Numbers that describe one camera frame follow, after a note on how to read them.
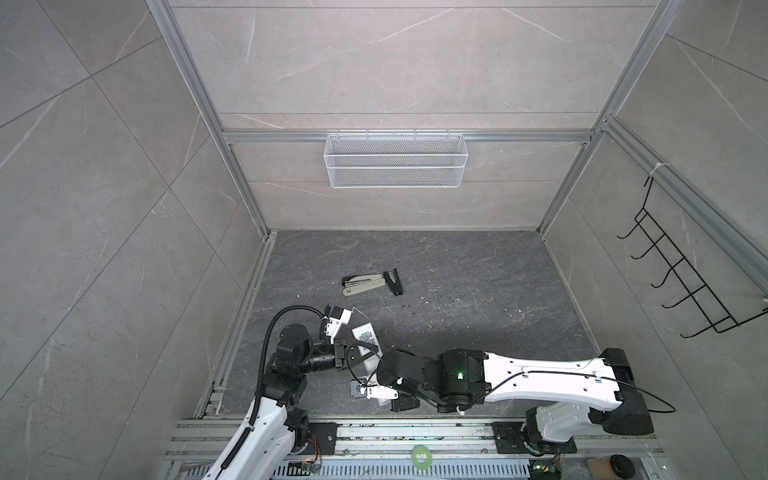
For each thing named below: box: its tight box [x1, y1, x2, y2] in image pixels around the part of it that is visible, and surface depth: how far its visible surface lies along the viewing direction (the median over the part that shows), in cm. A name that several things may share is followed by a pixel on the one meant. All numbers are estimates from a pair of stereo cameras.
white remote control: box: [352, 322, 383, 373], surface depth 70 cm
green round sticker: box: [411, 445, 432, 471], surface depth 73 cm
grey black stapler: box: [342, 268, 404, 297], surface depth 103 cm
